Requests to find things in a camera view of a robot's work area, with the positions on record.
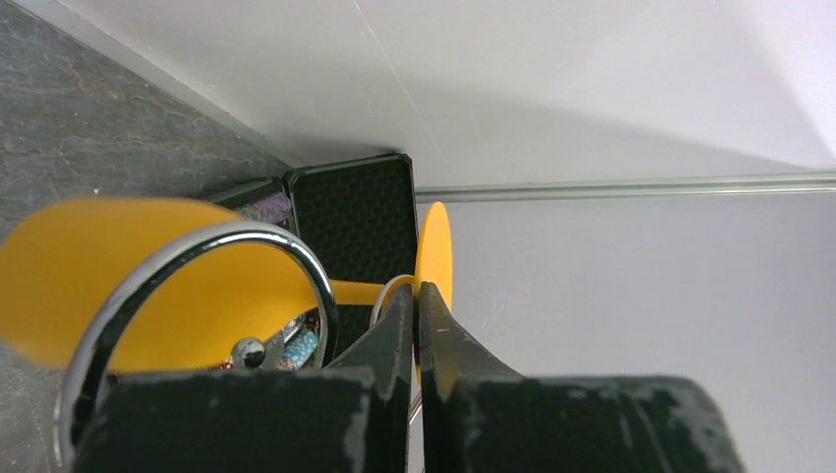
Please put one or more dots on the chrome wine glass rack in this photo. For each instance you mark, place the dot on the chrome wine glass rack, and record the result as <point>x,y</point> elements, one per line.
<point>88,363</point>

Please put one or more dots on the black poker chip case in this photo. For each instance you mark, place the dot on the black poker chip case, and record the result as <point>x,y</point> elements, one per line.
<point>359,218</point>

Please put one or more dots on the yellow wine glass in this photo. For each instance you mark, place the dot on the yellow wine glass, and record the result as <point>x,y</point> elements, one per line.
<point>60,265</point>

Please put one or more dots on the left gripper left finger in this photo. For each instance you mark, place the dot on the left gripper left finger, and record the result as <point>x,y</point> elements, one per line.
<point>351,416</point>

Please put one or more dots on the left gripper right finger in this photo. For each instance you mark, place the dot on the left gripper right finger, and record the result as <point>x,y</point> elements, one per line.
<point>480,415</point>

